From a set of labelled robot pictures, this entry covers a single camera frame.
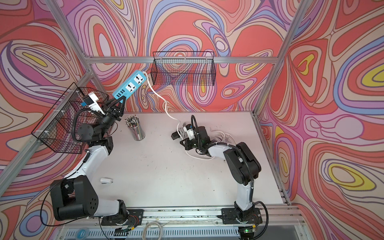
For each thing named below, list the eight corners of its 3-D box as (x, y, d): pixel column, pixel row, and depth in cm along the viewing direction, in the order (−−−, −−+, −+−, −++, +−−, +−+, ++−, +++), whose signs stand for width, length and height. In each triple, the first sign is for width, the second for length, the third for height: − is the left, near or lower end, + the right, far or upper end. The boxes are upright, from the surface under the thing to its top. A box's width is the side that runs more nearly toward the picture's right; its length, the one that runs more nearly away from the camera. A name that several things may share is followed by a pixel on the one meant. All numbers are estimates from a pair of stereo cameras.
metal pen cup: (132, 140, 105) (122, 124, 91) (135, 131, 110) (126, 114, 96) (144, 140, 105) (136, 124, 91) (146, 131, 110) (139, 114, 96)
